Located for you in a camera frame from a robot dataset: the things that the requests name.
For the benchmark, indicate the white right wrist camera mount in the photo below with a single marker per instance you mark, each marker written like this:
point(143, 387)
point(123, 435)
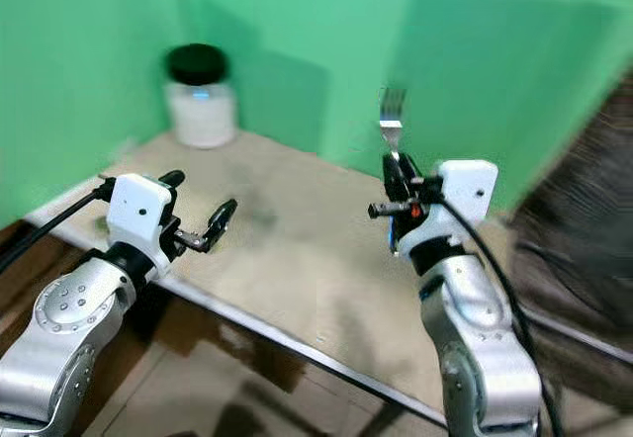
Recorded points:
point(470, 188)

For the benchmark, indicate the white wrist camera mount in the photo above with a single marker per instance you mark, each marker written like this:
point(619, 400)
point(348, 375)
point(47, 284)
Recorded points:
point(470, 188)
point(138, 210)

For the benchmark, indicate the silver metal fork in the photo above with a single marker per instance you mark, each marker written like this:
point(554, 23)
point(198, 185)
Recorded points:
point(392, 111)

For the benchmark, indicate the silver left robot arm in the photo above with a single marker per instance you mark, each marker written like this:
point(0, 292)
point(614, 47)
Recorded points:
point(69, 308)

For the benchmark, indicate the dark brown furniture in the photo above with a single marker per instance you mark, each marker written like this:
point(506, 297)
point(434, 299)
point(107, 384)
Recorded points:
point(579, 210)

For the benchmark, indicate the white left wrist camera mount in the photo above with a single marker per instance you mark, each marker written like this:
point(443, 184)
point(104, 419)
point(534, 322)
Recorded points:
point(138, 210)

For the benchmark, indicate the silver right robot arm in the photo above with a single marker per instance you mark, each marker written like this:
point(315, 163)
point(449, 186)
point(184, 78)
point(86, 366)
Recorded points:
point(475, 328)

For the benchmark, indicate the white jar with black lid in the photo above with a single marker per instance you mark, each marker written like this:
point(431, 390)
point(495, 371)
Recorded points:
point(201, 111)

